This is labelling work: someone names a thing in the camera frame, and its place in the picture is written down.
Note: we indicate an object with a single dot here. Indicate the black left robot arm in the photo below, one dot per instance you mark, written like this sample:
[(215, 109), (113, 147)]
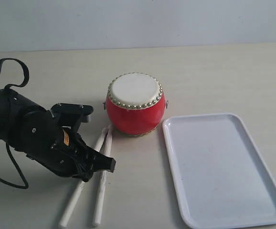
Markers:
[(10, 104)]

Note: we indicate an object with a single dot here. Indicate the white plastic tray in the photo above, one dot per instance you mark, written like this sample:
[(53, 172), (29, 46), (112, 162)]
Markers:
[(220, 178)]

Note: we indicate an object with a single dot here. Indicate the small red drum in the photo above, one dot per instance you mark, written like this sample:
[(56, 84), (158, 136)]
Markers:
[(135, 103)]

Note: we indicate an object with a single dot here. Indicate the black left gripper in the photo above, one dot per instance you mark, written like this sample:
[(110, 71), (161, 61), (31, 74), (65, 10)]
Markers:
[(62, 151)]

